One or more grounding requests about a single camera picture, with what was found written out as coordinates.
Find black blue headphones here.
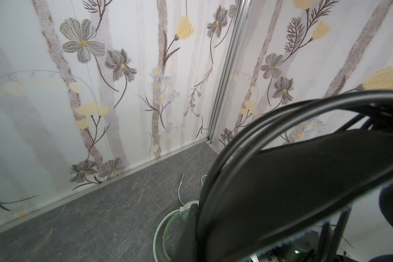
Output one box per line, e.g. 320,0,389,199
196,91,393,262

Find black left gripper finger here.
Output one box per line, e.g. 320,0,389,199
171,204,198,262

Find mint green headphones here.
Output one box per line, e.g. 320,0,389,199
152,200,199,262

